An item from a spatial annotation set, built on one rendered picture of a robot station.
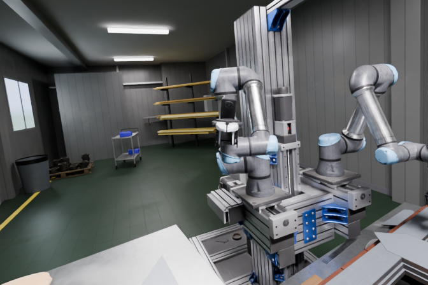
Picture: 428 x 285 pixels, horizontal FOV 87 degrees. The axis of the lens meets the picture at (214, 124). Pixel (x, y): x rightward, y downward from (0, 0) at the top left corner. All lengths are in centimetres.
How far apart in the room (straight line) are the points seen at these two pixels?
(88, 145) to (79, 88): 176
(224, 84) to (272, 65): 40
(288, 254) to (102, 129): 725
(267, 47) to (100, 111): 700
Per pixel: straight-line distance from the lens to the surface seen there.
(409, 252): 127
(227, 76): 109
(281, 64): 143
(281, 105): 131
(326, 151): 145
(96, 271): 88
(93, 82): 802
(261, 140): 87
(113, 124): 795
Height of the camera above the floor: 152
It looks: 6 degrees down
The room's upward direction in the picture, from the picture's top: 5 degrees counter-clockwise
